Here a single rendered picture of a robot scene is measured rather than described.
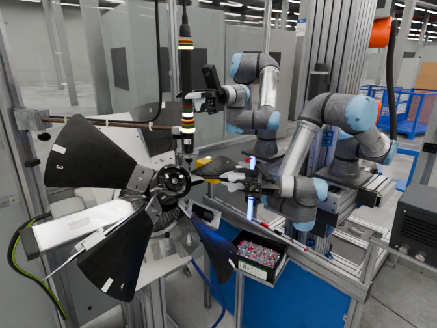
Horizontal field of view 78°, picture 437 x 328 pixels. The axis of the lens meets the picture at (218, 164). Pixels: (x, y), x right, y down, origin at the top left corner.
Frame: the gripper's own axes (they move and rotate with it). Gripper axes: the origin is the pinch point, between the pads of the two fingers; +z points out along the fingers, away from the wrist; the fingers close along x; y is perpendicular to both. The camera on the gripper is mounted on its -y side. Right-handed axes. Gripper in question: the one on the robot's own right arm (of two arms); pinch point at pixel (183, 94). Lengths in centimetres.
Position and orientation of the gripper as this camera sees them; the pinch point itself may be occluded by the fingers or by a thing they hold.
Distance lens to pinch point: 88.4
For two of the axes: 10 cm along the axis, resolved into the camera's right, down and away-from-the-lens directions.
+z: -6.1, 2.7, -7.4
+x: -7.9, -2.2, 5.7
